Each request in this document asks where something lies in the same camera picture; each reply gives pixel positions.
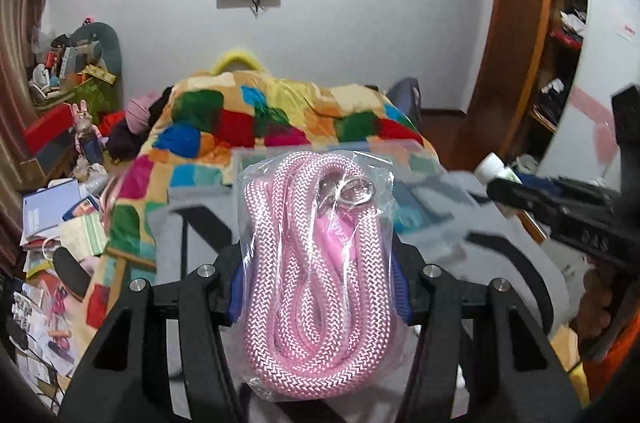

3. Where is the rabbit figurine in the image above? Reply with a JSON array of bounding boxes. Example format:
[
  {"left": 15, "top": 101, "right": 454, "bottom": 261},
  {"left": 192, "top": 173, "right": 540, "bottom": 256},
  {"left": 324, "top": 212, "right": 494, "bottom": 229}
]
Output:
[{"left": 72, "top": 100, "right": 108, "bottom": 176}]

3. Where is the orange sleeved right forearm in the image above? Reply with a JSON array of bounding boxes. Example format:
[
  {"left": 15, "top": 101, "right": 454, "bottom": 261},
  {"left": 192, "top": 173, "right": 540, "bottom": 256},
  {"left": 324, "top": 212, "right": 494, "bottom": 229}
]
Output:
[{"left": 582, "top": 322, "right": 640, "bottom": 409}]

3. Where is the blue book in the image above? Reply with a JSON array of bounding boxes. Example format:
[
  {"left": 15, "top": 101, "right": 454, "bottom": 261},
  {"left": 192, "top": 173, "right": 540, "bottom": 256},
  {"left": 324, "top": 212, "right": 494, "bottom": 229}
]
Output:
[{"left": 22, "top": 179, "right": 83, "bottom": 249}]

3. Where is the colourful patchwork blanket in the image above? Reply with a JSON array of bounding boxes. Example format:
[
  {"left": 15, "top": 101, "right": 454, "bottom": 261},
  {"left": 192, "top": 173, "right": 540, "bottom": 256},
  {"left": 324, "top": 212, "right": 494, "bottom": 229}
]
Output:
[{"left": 86, "top": 72, "right": 441, "bottom": 329}]

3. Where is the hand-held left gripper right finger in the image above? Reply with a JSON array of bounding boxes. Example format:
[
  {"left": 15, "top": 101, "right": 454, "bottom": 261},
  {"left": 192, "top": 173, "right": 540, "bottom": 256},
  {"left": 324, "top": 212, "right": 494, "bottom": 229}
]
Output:
[{"left": 387, "top": 237, "right": 583, "bottom": 423}]

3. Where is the pile of papers and books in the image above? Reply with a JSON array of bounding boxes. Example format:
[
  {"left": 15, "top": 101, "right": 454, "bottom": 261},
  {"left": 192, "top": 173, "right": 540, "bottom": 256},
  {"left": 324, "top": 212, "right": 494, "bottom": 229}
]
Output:
[{"left": 7, "top": 175, "right": 123, "bottom": 399}]

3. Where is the person's right hand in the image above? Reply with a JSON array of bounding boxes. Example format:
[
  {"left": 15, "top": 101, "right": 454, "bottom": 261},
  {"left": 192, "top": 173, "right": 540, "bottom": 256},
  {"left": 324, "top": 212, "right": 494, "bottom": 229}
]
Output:
[{"left": 574, "top": 264, "right": 617, "bottom": 354}]

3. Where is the wooden bookshelf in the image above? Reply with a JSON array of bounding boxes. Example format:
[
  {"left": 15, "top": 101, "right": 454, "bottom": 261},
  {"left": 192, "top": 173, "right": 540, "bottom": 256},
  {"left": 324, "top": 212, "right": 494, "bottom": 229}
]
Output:
[{"left": 442, "top": 0, "right": 591, "bottom": 176}]

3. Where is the grey blue chair back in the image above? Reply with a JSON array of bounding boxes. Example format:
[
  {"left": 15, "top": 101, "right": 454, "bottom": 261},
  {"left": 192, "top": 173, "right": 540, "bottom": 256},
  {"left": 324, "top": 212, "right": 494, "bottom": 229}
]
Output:
[{"left": 387, "top": 77, "right": 424, "bottom": 131}]

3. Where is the pink rope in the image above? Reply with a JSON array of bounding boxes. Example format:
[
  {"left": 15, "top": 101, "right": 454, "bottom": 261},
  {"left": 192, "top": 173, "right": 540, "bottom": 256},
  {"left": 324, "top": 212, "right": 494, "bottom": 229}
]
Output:
[{"left": 235, "top": 147, "right": 420, "bottom": 404}]

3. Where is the red box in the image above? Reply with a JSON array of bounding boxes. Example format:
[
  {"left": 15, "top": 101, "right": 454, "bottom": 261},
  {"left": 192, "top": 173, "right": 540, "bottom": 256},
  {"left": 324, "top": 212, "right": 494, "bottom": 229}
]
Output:
[{"left": 24, "top": 103, "right": 76, "bottom": 156}]

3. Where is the green printed bag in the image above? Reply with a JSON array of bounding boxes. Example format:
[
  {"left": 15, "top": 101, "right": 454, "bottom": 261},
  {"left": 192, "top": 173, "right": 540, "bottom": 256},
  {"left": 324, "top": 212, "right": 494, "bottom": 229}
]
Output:
[{"left": 31, "top": 75, "right": 123, "bottom": 120}]

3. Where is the black paddle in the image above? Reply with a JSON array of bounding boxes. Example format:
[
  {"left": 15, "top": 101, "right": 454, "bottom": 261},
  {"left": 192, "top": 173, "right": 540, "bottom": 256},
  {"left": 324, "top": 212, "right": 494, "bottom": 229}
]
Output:
[{"left": 52, "top": 247, "right": 97, "bottom": 302}]

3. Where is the yellow plush pillow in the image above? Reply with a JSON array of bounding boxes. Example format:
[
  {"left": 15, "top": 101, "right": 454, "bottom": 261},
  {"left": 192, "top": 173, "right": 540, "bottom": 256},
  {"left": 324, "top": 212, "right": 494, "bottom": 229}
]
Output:
[{"left": 212, "top": 48, "right": 267, "bottom": 76}]

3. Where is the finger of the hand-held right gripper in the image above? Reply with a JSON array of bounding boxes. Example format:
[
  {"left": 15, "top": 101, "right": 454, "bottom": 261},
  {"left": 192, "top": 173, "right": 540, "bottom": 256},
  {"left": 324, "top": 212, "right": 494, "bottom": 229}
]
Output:
[{"left": 486, "top": 175, "right": 626, "bottom": 265}]

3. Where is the grey garment with black stripes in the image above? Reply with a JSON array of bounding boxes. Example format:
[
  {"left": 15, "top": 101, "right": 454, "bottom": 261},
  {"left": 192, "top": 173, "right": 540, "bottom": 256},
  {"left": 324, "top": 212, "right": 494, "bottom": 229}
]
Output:
[{"left": 147, "top": 170, "right": 576, "bottom": 423}]

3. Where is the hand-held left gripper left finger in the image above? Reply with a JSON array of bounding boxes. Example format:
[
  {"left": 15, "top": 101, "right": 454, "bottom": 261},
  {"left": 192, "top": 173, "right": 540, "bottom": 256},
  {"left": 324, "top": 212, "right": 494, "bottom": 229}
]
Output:
[{"left": 59, "top": 244, "right": 247, "bottom": 423}]

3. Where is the white plastic bottle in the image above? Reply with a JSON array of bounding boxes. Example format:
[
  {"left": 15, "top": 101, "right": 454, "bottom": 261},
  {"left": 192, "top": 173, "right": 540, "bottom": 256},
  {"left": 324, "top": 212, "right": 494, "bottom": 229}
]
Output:
[{"left": 474, "top": 153, "right": 523, "bottom": 219}]

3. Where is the pink knitted hat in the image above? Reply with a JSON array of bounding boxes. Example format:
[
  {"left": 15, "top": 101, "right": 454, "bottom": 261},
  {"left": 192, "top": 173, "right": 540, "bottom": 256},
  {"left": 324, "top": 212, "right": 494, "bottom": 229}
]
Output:
[{"left": 124, "top": 92, "right": 160, "bottom": 134}]

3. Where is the striped curtain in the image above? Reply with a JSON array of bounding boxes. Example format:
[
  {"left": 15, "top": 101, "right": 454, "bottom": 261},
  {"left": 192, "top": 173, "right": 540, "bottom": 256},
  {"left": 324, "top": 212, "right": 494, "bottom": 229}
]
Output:
[{"left": 0, "top": 0, "right": 76, "bottom": 254}]

